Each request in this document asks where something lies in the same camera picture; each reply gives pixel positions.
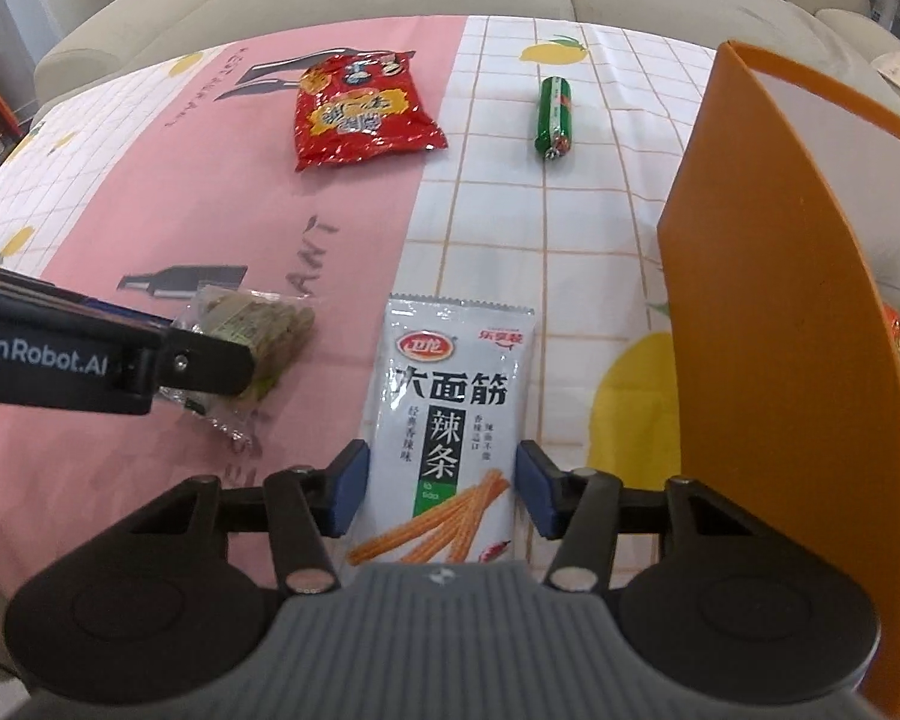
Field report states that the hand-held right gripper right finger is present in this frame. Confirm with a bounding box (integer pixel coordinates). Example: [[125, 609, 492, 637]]
[[515, 439, 775, 592]]

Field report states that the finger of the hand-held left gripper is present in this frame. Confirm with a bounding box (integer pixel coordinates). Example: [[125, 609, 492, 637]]
[[150, 327, 257, 397]]

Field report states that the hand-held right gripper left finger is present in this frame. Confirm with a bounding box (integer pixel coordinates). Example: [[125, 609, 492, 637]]
[[116, 439, 370, 595]]

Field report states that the clear packet of green snack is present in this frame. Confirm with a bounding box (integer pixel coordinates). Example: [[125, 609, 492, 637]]
[[161, 285, 317, 442]]

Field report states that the white spicy strip packet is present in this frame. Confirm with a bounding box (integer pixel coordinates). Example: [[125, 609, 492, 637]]
[[345, 292, 537, 567]]

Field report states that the orange storage box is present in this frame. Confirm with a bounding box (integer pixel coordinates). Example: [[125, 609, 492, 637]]
[[656, 40, 900, 691]]

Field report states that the pink and white checked tablecloth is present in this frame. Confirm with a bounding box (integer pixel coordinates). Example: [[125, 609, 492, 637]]
[[0, 13, 730, 691]]

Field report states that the red snack packet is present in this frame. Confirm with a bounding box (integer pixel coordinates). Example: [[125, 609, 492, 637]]
[[292, 49, 449, 173]]

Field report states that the green sausage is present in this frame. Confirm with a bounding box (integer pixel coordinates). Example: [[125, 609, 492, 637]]
[[534, 75, 577, 162]]

